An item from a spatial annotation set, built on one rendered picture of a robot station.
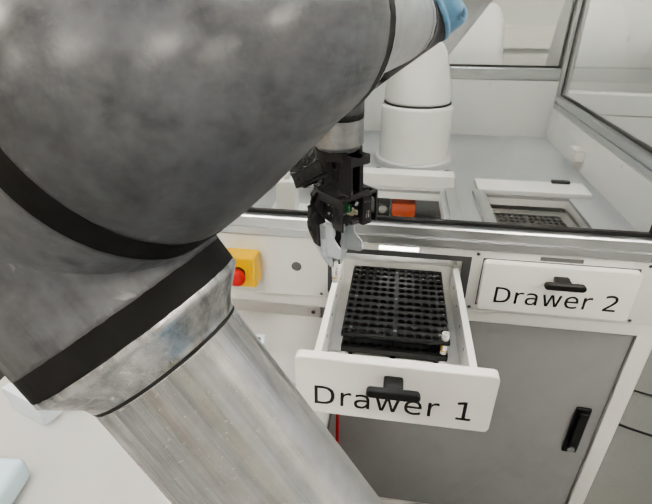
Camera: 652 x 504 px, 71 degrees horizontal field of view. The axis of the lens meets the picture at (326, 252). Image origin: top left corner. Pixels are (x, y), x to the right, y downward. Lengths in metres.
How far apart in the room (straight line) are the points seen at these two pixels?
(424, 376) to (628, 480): 1.34
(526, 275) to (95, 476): 0.82
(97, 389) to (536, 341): 1.00
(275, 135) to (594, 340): 1.05
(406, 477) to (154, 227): 1.34
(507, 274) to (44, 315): 0.87
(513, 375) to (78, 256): 1.08
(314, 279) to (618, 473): 1.31
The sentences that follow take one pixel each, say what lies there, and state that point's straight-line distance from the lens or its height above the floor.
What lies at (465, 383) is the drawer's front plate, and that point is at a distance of 0.70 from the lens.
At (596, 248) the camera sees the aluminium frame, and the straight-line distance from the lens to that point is 1.02.
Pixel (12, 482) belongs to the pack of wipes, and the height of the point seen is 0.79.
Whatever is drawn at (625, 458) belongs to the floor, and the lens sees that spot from 2.01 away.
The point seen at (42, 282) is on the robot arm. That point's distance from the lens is 0.20.
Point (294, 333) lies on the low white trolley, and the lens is 0.99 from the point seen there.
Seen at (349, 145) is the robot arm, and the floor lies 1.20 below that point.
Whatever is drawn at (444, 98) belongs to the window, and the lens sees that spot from 0.87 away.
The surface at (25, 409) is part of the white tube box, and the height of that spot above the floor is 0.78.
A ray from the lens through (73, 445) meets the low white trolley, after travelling 0.89.
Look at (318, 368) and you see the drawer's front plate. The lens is 0.70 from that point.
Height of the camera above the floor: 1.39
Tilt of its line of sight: 29 degrees down
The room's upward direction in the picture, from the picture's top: straight up
